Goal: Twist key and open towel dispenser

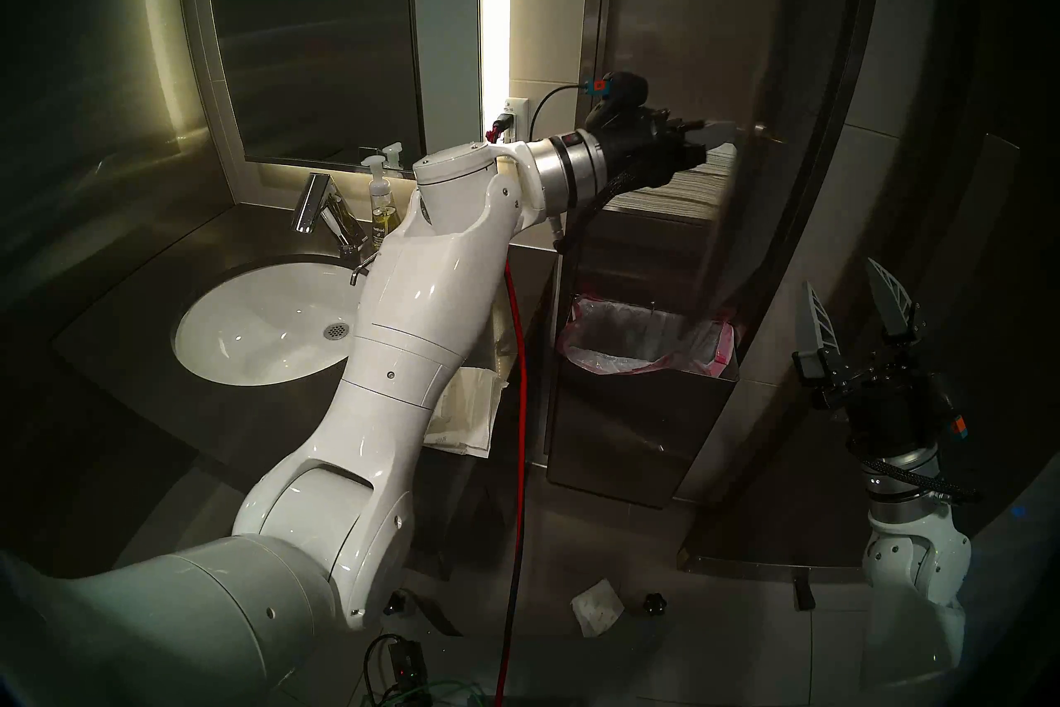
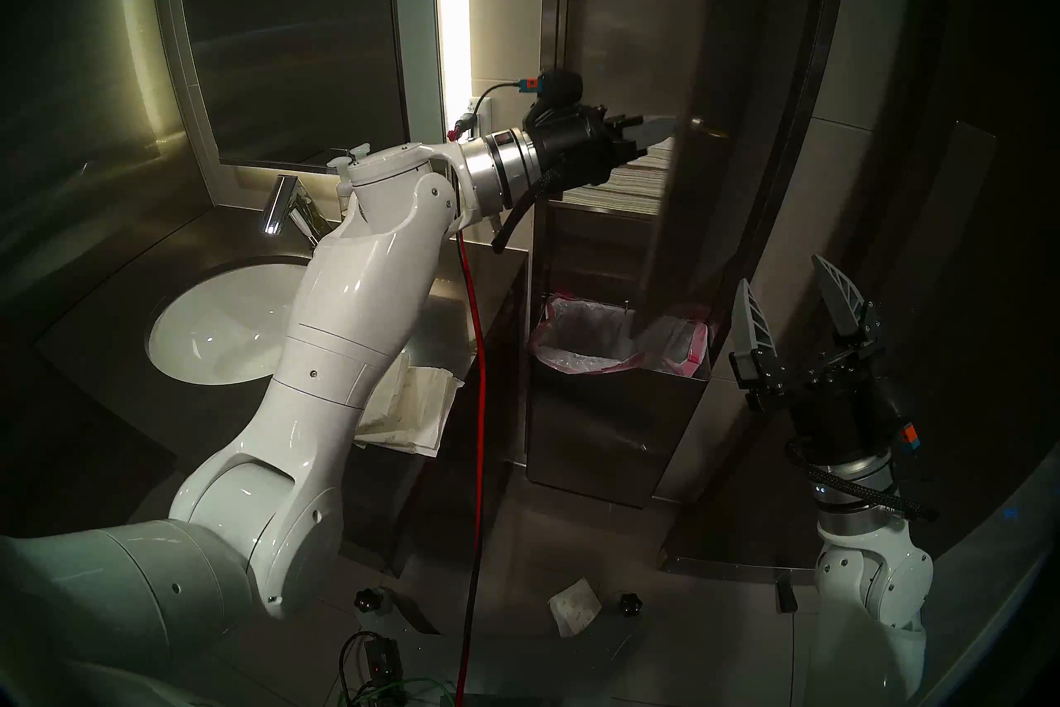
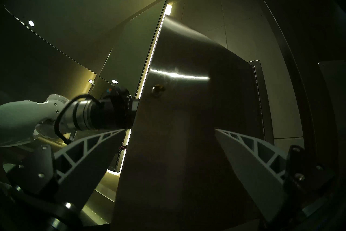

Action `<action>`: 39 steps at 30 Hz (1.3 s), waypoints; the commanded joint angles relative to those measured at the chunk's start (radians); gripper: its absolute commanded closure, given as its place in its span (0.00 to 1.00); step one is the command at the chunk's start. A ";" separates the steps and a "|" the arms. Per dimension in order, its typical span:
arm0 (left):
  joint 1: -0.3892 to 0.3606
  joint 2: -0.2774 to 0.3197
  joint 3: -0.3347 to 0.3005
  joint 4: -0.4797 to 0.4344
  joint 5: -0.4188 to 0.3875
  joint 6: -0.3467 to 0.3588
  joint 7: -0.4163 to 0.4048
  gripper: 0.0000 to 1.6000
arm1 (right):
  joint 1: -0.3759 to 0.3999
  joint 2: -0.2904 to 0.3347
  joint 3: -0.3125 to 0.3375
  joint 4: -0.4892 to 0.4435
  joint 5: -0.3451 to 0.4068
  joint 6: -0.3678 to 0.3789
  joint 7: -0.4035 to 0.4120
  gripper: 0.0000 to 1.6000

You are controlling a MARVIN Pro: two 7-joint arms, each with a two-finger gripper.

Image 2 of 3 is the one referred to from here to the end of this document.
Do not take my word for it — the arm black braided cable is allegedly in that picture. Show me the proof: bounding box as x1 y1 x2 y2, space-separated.
490 163 572 255
785 442 941 522

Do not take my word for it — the folded paper towel stack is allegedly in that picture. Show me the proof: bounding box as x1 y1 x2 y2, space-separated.
563 134 676 216

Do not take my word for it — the white paper towel pile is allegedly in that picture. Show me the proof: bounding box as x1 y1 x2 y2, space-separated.
354 353 465 458

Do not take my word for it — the black power box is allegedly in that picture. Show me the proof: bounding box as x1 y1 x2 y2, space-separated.
340 635 407 702

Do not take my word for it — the white round sink basin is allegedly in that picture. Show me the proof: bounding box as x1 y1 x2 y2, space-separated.
145 256 312 387

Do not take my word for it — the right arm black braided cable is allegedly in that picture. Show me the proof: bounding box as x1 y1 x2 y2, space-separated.
785 442 941 522

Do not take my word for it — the framed wall mirror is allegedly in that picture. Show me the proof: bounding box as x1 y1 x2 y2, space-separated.
149 0 452 189

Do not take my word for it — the crumpled white paper towel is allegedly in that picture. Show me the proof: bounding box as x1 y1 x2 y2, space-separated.
548 579 604 638

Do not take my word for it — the stainless waste bin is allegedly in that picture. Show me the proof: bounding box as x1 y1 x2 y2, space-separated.
524 299 713 509

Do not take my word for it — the thin black camera cable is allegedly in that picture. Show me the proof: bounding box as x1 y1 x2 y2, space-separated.
468 79 531 123

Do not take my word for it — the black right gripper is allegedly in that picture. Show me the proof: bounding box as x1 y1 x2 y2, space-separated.
729 254 918 468

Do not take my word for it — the clear pink-edged trash bag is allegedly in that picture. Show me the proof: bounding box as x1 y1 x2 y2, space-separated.
530 293 711 376

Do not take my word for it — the yellow soap pump bottle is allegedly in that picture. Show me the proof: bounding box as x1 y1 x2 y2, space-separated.
325 154 357 217

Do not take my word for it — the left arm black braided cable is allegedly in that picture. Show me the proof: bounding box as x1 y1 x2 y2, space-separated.
490 163 572 255

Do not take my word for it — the stainless dispenser door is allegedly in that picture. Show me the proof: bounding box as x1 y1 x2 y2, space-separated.
638 0 837 375

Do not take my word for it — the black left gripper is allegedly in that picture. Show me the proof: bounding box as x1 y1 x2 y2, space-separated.
523 105 691 191

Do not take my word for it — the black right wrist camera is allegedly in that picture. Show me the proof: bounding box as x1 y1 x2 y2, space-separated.
878 374 922 458

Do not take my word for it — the red and black power cable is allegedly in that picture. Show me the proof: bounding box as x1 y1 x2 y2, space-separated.
446 116 489 707

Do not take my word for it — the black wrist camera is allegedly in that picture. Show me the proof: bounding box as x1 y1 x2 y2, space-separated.
878 374 922 458
530 69 585 122

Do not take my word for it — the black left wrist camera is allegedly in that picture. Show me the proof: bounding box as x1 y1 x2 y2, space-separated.
530 69 585 122

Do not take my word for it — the chrome sink faucet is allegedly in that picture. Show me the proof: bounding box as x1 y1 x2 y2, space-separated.
263 175 332 247

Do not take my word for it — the stainless steel cabinet panel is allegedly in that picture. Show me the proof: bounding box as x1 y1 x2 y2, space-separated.
522 0 850 509

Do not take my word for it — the green cable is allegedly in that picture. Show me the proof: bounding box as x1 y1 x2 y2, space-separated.
348 679 460 707

